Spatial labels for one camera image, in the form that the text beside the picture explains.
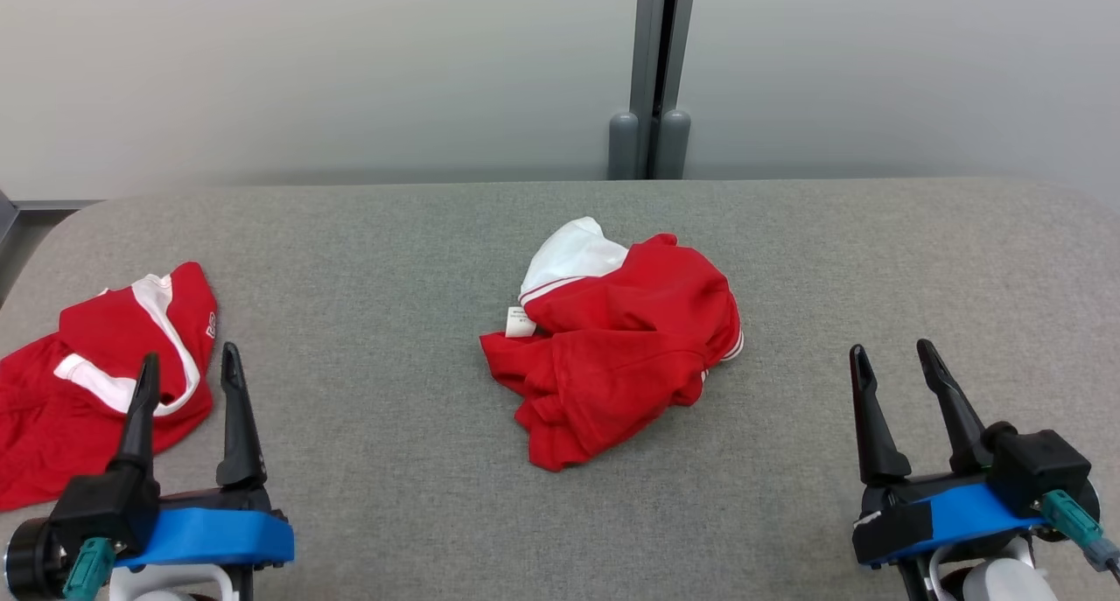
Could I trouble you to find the teal right camera connector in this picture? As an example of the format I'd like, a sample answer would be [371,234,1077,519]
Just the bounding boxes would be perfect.
[1039,489,1120,574]

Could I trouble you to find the teal left camera connector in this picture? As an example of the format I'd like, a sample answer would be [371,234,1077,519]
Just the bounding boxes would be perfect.
[61,537,116,601]

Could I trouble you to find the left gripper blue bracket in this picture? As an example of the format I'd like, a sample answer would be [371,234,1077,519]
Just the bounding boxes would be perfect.
[107,341,296,601]

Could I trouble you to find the red shorts with white trim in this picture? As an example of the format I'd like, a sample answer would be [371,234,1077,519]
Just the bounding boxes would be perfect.
[0,262,218,512]

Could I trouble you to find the grey partition post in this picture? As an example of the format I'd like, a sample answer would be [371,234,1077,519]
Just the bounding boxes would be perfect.
[630,0,698,180]

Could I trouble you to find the grey cylindrical post foot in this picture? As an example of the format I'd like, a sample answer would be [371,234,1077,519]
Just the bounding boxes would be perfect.
[609,111,641,180]
[658,109,691,180]

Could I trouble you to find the teal camera connector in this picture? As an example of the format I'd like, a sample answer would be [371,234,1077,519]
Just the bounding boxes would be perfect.
[1039,489,1120,574]
[61,537,116,601]

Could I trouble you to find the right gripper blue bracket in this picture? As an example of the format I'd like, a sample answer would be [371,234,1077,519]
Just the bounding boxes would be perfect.
[849,339,1051,601]

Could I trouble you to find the red Bulls basketball jersey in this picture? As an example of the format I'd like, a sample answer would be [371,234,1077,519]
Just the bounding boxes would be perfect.
[479,217,745,472]

